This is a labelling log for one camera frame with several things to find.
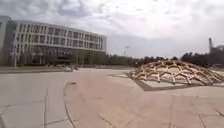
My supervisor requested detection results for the low raised planter bed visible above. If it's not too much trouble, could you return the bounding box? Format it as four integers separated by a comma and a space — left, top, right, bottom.
0, 65, 73, 75

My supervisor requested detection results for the street lamp pole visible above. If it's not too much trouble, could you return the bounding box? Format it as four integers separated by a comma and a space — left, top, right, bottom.
123, 45, 130, 58

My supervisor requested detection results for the wooden lattice dome structure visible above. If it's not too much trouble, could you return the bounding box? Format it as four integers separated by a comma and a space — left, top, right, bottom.
128, 59, 224, 87

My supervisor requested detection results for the white multi-storey building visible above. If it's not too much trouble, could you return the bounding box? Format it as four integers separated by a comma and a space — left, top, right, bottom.
0, 15, 107, 66

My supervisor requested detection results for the row of trees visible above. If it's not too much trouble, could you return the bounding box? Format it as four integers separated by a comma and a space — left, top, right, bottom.
74, 51, 224, 68

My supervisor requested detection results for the beige paved plaza ground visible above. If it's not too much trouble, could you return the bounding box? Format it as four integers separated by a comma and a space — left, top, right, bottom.
0, 68, 224, 128

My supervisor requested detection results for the tall distant structure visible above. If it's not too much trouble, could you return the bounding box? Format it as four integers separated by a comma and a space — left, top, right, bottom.
208, 37, 224, 54

